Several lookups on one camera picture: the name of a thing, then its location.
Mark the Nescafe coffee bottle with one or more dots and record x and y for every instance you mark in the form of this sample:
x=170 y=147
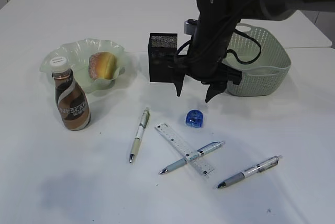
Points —
x=70 y=99

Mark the clear plastic ruler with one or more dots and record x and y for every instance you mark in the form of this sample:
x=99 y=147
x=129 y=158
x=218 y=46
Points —
x=180 y=145

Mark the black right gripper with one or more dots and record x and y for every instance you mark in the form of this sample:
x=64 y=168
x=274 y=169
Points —
x=207 y=67

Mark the green wavy glass plate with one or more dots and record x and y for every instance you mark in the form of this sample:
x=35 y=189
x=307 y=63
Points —
x=78 y=54

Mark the green plastic woven basket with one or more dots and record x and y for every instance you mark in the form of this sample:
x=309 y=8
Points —
x=266 y=74

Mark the black mesh pen holder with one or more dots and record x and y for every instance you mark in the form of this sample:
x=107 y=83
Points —
x=161 y=49

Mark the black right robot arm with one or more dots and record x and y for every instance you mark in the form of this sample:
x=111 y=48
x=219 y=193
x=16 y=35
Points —
x=211 y=34

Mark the white pen grey grip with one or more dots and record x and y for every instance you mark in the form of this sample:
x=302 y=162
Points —
x=258 y=168

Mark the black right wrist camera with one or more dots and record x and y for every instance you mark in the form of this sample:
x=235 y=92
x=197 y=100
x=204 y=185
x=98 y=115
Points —
x=190 y=26

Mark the sugared bread roll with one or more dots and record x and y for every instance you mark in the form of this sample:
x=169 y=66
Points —
x=102 y=66

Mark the blue clear pen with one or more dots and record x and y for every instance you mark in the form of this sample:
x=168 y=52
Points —
x=196 y=160

